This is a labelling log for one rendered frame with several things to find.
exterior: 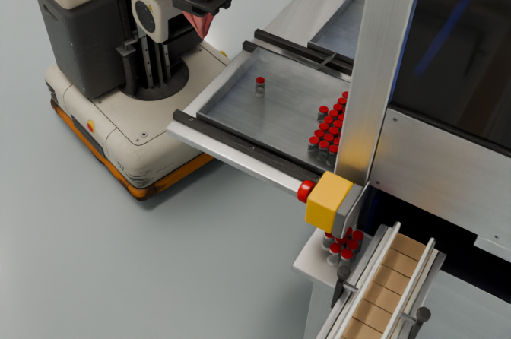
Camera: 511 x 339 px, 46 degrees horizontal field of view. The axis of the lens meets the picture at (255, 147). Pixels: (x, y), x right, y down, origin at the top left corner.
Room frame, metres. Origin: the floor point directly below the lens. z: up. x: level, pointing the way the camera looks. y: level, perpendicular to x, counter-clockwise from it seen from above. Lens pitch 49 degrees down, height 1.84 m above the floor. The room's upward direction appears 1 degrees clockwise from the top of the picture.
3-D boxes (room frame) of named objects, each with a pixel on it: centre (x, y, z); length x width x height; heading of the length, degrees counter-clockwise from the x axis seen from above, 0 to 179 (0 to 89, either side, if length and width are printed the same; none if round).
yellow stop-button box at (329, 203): (0.61, -0.14, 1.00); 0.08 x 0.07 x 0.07; 60
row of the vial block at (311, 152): (0.89, -0.16, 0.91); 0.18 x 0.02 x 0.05; 150
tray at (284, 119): (0.93, -0.08, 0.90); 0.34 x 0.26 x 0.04; 60
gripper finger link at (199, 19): (0.97, 0.12, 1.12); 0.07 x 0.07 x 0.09; 59
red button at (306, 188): (0.64, -0.10, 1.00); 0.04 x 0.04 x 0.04; 60
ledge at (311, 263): (0.58, -0.16, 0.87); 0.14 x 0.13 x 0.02; 60
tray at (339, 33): (1.18, -0.33, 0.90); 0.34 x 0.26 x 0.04; 60
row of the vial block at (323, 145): (0.88, -0.18, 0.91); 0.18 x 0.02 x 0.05; 150
